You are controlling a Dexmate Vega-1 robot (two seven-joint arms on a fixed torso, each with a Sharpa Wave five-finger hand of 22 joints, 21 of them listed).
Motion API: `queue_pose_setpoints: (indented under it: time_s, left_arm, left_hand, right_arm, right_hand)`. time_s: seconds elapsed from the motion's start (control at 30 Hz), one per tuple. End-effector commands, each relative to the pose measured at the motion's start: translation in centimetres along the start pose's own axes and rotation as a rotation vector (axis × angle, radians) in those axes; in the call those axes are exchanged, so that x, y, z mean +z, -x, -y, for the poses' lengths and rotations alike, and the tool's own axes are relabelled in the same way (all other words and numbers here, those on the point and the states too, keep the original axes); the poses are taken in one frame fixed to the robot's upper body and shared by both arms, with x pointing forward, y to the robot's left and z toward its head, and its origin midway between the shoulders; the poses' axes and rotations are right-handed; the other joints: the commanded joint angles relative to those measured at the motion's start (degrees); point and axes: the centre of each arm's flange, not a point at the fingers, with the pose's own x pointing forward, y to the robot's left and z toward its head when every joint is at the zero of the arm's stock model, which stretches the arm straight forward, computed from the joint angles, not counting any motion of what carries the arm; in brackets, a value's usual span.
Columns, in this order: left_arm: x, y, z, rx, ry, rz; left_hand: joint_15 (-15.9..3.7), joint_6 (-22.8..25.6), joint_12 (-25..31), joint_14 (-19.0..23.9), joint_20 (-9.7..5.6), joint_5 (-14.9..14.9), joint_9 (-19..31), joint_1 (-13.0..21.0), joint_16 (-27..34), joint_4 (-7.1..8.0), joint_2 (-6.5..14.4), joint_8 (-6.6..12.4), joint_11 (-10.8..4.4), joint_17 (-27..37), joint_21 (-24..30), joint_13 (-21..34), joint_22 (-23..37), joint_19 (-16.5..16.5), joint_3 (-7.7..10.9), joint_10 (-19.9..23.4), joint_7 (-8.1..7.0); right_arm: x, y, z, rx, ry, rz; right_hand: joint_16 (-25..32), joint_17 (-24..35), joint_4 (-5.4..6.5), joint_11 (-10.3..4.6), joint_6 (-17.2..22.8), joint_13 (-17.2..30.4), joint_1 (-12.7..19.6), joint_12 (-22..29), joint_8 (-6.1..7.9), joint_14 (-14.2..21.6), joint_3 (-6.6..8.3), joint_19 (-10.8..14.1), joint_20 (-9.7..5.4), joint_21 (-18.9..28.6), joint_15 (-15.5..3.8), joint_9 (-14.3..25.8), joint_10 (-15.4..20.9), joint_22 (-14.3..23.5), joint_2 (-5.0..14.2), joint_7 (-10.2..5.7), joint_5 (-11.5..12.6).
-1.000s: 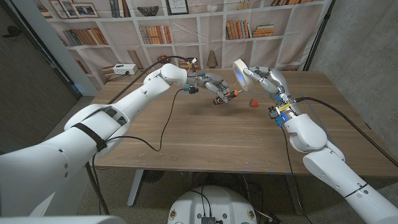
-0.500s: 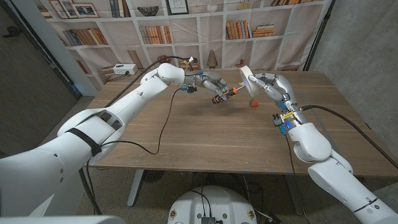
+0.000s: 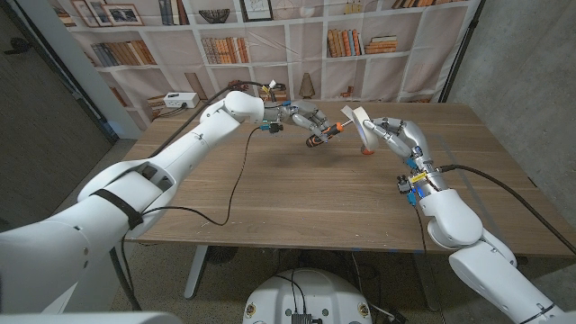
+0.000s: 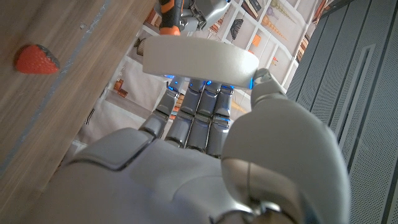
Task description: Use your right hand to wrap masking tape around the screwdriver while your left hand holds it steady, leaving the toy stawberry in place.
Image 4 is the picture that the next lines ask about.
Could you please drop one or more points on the red toy strawberry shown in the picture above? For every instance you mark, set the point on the red toy strawberry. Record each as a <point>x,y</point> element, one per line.
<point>34,60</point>

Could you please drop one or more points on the white masking tape roll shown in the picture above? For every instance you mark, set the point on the white masking tape roll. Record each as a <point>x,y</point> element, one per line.
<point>199,59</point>

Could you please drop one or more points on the printed bookshelf backdrop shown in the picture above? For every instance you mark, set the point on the printed bookshelf backdrop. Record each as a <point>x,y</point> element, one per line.
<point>130,77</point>

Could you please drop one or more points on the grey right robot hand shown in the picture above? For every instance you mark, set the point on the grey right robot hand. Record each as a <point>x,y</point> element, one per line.
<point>171,186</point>

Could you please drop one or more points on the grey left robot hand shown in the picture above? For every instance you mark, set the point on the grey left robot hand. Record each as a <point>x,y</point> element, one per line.
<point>205,12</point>

